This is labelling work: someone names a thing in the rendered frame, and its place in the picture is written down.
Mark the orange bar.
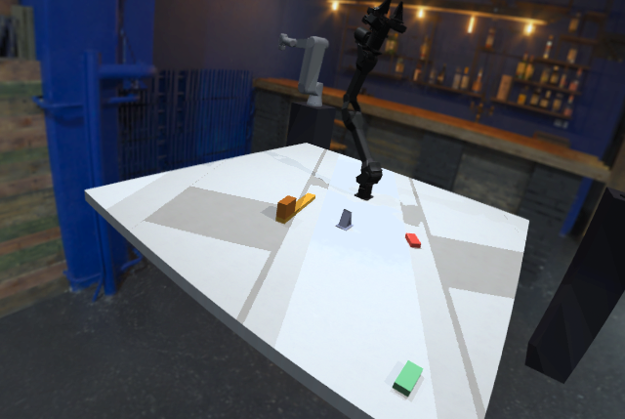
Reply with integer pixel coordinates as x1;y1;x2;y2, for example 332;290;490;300
275;193;315;224

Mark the red rectangular block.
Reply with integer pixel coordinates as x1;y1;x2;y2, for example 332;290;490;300
405;233;422;248

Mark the green rectangular block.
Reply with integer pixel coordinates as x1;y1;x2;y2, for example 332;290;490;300
393;360;423;397

